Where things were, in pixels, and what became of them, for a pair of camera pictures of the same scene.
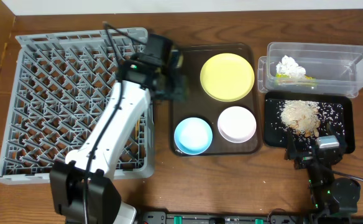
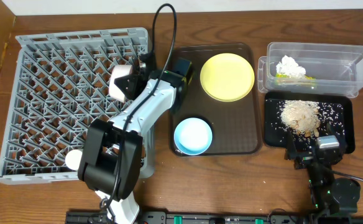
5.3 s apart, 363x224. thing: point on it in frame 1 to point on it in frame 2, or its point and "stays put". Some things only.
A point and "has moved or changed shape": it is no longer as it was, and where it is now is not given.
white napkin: [288, 66] stays put
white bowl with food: [237, 124] has moved or changed shape
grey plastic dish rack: [63, 82] stays put
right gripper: [307, 158] stays put
